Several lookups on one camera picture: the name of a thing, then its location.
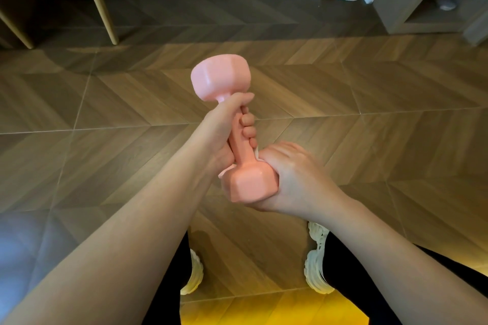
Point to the person's right hand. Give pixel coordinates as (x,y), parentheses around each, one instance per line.
(301,184)

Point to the person's left hand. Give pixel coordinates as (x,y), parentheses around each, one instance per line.
(213,130)

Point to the person's left middle finger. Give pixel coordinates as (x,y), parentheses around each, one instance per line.
(248,120)

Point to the person's left thumb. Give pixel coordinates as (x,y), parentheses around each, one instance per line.
(238,99)

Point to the person's right thumb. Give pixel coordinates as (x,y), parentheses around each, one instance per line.
(263,203)

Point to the person's left little finger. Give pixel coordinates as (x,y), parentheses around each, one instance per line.
(253,143)

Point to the pink dumbbell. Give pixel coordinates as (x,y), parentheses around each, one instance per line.
(219,75)

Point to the person's left forearm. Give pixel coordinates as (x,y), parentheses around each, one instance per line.
(114,244)

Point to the person's right forearm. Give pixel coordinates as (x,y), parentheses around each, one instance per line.
(400,267)

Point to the person's right white shoe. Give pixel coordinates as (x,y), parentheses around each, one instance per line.
(314,260)

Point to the person's white shoe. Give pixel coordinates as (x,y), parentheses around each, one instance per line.
(314,260)
(192,275)

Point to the person's left white shoe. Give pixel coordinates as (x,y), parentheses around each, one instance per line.
(192,275)

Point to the person's right black trouser leg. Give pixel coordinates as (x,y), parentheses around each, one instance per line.
(350,286)

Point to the person's black trouser leg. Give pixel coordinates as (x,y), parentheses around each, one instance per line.
(350,286)
(171,290)

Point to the person's left black trouser leg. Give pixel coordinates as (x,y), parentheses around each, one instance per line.
(171,290)

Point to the white object in cabinet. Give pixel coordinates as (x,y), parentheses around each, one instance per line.
(447,1)

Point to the slanted wooden furniture leg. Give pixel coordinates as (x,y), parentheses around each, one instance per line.
(17,29)

